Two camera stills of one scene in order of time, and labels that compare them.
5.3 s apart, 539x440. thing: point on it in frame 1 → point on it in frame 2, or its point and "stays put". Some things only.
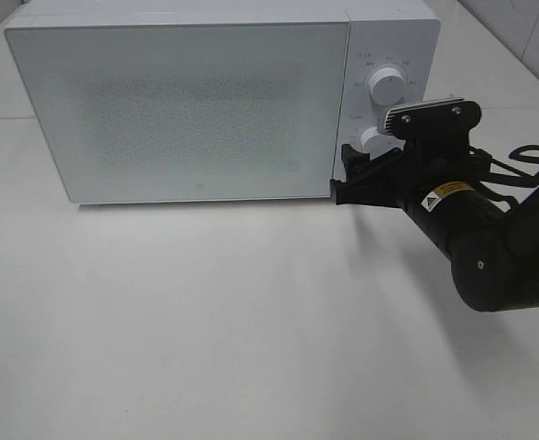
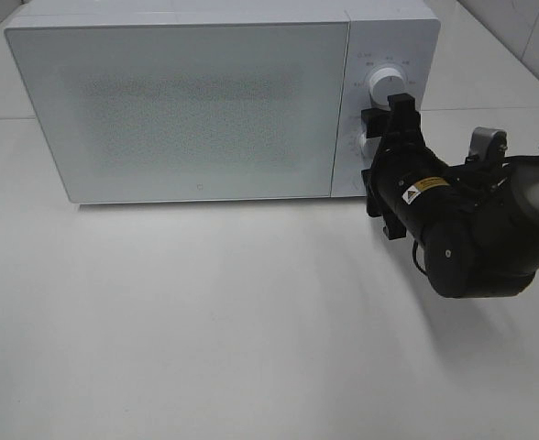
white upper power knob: (387, 86) stays put
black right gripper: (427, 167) → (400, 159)
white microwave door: (188, 112) stays put
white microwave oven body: (216, 100) stays put
